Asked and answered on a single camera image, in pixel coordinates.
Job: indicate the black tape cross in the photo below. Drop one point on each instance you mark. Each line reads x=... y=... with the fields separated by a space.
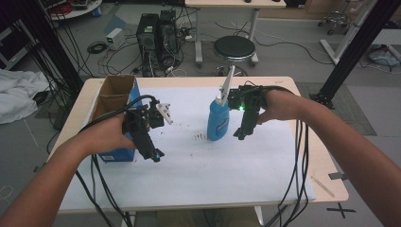
x=341 y=210

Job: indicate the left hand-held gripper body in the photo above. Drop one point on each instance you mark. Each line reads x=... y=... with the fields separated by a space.
x=143 y=121

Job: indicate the wooden stick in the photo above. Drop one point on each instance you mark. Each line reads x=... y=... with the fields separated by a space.
x=322 y=186

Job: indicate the white metal stand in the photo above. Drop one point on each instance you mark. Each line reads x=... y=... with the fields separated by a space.
x=346 y=38

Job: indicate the blue cardboard box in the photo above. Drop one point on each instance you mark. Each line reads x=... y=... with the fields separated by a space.
x=110 y=97

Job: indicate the black round stool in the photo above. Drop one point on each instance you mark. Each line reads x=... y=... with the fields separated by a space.
x=235 y=47

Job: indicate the black tape strip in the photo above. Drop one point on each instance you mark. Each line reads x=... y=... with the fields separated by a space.
x=338 y=176
x=37 y=168

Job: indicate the black computer tower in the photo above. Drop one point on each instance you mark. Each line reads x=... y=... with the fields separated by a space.
x=168 y=31
x=146 y=34

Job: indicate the white table leg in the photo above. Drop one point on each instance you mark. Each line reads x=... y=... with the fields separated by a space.
x=259 y=216
x=131 y=220

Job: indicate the white cloth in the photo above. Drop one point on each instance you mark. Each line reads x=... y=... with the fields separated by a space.
x=15 y=94

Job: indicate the black metal frame post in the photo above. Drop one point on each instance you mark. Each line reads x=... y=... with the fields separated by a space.
x=356 y=47
x=47 y=38

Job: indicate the person's right hand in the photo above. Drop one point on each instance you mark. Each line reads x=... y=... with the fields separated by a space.
x=280 y=105

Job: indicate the white table sheet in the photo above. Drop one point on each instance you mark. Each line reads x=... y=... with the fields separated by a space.
x=195 y=176

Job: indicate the small white box device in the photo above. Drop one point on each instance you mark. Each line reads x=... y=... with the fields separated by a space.
x=115 y=38

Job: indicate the person's left hand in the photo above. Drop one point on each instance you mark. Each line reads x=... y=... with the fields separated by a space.
x=107 y=135

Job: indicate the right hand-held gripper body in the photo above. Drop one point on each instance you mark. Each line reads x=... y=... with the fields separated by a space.
x=249 y=99

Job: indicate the blue bottle with white cap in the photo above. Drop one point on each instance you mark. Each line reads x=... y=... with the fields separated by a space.
x=217 y=123

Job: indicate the grey floor mat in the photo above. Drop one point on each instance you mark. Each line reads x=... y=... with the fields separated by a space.
x=350 y=110

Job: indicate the wheeled chair base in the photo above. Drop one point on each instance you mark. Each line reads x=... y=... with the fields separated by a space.
x=335 y=19

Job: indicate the person's khaki trousers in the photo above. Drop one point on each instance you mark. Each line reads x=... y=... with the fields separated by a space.
x=189 y=219

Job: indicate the round white table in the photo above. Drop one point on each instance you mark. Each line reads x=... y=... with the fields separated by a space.
x=78 y=11

